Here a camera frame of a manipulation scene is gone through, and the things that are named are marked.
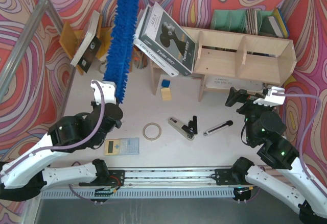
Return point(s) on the beige black stapler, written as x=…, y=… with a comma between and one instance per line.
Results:
x=183, y=129

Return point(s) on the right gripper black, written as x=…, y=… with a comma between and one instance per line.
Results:
x=243, y=101

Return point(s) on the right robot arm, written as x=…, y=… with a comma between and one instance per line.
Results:
x=263, y=127

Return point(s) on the beige masking tape roll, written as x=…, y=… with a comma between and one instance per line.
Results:
x=152, y=131

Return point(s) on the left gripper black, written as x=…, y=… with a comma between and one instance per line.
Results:
x=112, y=123

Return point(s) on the orange wooden book stand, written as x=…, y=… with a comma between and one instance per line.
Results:
x=69, y=37

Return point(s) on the white Chokladfabriken book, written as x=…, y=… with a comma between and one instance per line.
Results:
x=145, y=48

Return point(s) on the blue fluffy duster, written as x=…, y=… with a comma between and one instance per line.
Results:
x=121, y=47

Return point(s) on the black clip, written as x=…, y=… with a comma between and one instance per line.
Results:
x=193, y=125

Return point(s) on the blue covered notebook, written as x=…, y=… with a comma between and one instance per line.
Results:
x=277, y=20

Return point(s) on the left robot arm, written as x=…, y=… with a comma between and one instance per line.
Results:
x=30, y=174

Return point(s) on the green desk organizer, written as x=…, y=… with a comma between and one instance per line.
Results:
x=235, y=21

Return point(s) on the light wooden bookshelf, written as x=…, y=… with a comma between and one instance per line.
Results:
x=245, y=57

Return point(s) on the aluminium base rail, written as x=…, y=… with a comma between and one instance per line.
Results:
x=163, y=178

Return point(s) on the beige calculator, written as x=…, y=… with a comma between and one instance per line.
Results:
x=123, y=146

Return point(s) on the blue eraser block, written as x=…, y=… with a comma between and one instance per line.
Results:
x=165, y=83

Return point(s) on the black white paperback book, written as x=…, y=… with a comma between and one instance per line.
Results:
x=88, y=43

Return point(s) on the spiral notebook white cover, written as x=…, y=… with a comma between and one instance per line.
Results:
x=219, y=82

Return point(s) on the yellow worn book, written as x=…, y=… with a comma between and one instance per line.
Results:
x=105, y=38

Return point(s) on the pencil cup with pencils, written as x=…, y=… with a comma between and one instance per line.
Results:
x=139, y=59

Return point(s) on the Twins story book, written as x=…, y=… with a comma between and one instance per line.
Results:
x=169, y=40

